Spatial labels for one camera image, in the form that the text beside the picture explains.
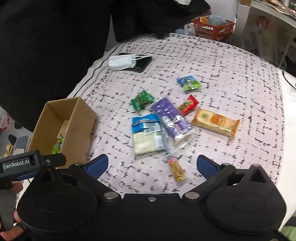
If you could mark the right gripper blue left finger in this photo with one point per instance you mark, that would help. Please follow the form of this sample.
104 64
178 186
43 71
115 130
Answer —
87 176

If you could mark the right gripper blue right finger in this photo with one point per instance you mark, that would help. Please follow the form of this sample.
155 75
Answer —
215 174

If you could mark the light green snack packet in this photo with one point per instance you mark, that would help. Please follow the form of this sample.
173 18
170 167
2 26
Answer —
57 147

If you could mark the small yellow nut bar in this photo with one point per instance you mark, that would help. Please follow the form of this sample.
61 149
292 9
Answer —
176 170

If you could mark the orange biscuit pack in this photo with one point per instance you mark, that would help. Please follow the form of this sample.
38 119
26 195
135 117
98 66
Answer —
215 122

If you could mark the purple wafer pack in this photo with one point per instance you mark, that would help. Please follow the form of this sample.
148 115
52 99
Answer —
175 124

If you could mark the blue clear rice cracker pack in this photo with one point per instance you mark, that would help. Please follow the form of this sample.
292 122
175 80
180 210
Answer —
149 135

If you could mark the red candy bar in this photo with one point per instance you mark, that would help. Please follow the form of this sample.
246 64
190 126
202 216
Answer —
187 106

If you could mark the person left hand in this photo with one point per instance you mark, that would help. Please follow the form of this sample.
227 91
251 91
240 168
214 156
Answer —
10 228

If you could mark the brown cardboard box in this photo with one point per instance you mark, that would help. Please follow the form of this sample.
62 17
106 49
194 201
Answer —
71 118

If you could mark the dark green snack packet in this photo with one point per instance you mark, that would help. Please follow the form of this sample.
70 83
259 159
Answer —
142 100

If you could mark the blue green candy packet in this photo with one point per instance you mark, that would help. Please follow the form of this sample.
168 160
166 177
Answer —
189 83

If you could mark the white face mask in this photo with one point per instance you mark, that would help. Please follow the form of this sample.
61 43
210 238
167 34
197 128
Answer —
121 61

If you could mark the black clothing pile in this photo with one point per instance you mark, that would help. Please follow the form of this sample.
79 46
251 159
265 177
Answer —
48 46

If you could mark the black smartphone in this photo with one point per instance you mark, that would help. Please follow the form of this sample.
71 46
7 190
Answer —
141 63

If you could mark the red plastic basket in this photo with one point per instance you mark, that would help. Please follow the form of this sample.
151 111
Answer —
212 32

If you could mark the white shelf unit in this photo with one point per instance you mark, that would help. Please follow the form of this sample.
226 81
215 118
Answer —
267 29

